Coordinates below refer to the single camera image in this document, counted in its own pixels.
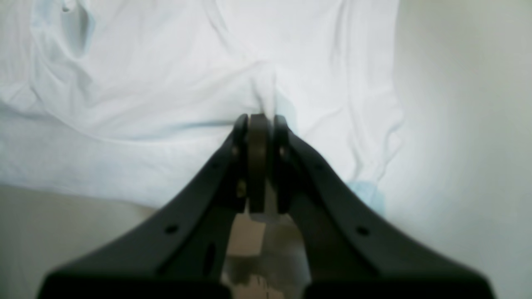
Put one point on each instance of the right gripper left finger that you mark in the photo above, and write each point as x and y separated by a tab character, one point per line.
179	252

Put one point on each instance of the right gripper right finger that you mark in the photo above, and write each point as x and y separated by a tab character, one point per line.
352	252

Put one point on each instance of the white T-shirt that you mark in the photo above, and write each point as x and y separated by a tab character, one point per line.
127	99

